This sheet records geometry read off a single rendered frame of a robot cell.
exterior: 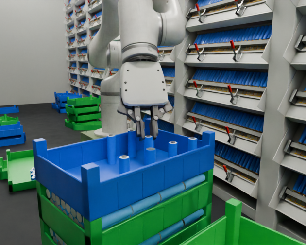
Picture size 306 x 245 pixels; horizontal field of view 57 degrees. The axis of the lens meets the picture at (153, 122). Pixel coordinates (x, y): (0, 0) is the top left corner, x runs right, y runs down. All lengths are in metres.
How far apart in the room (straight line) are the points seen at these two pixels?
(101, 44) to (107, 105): 0.27
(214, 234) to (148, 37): 0.42
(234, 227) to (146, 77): 0.34
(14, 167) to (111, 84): 0.91
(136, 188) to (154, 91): 0.23
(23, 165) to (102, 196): 1.52
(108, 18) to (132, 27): 0.52
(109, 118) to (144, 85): 0.70
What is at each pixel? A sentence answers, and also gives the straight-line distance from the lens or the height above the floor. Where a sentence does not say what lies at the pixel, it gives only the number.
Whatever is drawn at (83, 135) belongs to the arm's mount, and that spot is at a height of 0.35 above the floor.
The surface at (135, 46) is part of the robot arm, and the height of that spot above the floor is 0.73.
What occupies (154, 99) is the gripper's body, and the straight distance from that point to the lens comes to 0.61.
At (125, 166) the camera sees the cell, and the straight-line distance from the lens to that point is 0.47.
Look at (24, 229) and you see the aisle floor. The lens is 1.40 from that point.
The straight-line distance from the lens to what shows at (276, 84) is 1.18.
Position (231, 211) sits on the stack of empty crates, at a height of 0.47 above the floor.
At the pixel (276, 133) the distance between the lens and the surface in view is 1.19.
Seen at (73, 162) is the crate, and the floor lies 0.50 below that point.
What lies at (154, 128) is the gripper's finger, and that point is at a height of 0.56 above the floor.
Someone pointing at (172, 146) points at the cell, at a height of 0.54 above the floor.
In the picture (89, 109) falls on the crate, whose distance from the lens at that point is 3.08.
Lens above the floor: 0.70
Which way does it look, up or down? 13 degrees down
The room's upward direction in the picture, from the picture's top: straight up
